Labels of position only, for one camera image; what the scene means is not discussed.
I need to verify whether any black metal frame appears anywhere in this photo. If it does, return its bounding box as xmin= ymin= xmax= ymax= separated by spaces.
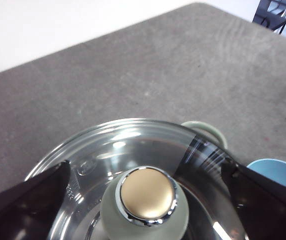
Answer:
xmin=252 ymin=0 xmax=286 ymax=35

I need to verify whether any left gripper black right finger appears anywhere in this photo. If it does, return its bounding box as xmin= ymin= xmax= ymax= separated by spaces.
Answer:
xmin=219 ymin=157 xmax=286 ymax=240

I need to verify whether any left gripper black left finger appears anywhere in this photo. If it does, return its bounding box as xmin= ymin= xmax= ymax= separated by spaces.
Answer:
xmin=0 ymin=160 xmax=72 ymax=240

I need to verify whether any pale green electric steamer pot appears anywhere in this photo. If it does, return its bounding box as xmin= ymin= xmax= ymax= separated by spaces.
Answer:
xmin=180 ymin=120 xmax=228 ymax=151

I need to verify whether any glass lid with green knob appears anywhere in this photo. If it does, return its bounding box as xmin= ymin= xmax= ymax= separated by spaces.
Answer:
xmin=24 ymin=118 xmax=249 ymax=240

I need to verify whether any blue ribbed bowl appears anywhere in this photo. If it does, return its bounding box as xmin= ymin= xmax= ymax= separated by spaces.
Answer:
xmin=246 ymin=159 xmax=286 ymax=195

